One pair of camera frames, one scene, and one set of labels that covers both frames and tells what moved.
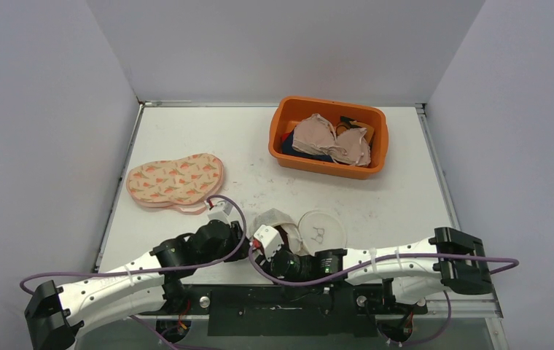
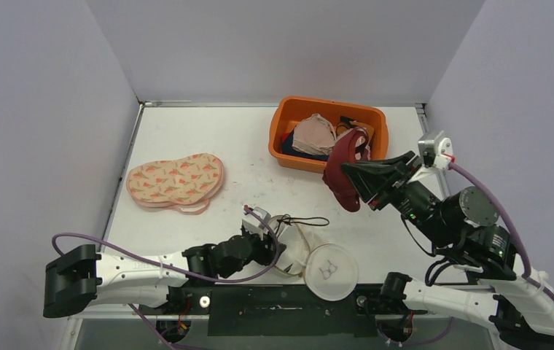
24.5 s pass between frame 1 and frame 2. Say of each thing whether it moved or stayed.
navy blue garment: stayed
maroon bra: moved
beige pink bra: stayed
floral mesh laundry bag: stayed
